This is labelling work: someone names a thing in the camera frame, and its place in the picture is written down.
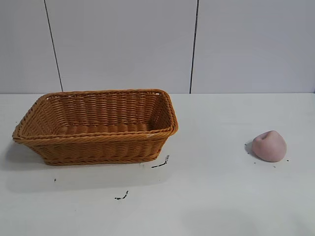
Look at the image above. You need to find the pink peach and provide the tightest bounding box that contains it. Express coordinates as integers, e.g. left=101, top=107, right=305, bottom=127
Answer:
left=251, top=129, right=287, bottom=163

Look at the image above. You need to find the brown woven wicker basket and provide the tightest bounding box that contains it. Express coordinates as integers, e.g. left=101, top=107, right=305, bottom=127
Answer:
left=11, top=88, right=180, bottom=166

